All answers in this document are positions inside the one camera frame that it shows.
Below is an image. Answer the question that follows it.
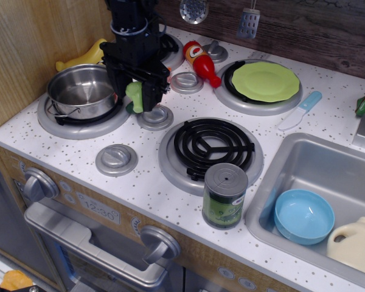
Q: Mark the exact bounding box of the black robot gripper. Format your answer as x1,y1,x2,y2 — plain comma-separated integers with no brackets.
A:
100,26,170,111

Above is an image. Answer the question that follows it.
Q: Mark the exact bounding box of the green toy broccoli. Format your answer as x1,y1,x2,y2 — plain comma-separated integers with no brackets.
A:
125,81,145,114

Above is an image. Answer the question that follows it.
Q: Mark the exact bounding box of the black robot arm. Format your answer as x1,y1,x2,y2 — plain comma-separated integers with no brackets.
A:
100,1,170,113

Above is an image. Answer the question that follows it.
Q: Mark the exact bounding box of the grey top knob middle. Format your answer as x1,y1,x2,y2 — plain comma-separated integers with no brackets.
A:
136,105,174,131

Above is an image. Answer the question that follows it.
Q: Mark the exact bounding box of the grey knob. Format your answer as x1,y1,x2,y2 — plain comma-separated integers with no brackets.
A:
136,105,174,131
203,41,228,63
95,144,138,177
170,72,204,94

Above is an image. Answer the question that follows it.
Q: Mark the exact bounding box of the grey top knob back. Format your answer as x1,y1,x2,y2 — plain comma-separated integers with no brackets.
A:
170,72,204,94

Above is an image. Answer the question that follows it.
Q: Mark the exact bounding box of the back left stove burner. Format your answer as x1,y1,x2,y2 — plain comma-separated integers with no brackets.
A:
158,33,184,72

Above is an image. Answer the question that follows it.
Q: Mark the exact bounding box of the yellow toy banana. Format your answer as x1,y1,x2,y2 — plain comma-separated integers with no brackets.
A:
55,38,106,72

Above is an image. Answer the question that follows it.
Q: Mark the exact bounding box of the stainless steel pot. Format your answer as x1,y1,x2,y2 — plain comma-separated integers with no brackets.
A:
47,64,119,120

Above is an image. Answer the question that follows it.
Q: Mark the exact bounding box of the red toy ketchup bottle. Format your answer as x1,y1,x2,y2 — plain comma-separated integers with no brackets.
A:
182,41,221,88

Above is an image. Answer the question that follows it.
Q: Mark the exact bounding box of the front left stove burner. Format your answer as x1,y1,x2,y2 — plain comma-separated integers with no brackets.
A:
37,93,130,140

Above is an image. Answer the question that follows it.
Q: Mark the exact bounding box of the grey top knob front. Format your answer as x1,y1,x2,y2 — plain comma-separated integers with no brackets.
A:
95,144,138,177

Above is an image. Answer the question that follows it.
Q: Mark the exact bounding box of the front right stove burner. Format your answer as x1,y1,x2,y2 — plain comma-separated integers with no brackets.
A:
158,117,264,196

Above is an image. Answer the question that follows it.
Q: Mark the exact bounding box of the grey top knob rear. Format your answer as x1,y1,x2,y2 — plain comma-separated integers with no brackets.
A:
203,41,228,63

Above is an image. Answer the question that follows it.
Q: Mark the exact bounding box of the hanging silver strainer spoon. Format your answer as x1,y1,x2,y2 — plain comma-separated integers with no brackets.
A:
179,0,209,24

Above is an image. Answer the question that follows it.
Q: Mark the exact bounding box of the green toy plate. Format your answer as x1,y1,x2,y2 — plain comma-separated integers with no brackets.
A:
231,61,300,103

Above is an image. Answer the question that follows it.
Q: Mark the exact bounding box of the hanging silver spatula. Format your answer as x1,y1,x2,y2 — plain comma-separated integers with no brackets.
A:
236,8,260,39

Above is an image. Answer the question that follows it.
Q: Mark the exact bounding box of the green labelled toy can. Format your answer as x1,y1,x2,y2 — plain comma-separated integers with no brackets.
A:
202,163,248,229

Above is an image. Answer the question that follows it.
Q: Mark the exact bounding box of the left oven dial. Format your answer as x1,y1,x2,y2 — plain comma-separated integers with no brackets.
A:
24,167,60,202

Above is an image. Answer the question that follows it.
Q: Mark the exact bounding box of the oven dial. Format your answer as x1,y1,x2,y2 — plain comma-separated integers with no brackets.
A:
140,225,181,265
24,167,60,202

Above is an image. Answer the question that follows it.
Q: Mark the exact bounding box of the right oven dial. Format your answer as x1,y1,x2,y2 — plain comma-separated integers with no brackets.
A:
140,225,181,265

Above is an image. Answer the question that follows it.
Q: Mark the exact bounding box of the blue toy bowl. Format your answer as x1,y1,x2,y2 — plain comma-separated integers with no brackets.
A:
274,189,335,245

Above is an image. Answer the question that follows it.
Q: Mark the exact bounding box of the silver sink basin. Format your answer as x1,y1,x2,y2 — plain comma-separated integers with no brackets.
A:
245,133,365,288

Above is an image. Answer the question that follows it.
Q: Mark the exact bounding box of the orange object bottom left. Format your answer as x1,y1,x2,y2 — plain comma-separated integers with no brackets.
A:
0,270,33,291

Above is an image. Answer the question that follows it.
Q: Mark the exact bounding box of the cream toy jug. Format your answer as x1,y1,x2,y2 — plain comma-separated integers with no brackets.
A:
326,217,365,273

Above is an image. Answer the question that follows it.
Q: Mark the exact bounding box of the blue handled toy knife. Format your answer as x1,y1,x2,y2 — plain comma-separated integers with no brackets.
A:
277,91,322,131

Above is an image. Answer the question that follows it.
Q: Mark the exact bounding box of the silver oven door handle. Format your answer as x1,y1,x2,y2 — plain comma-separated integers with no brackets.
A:
24,203,167,291

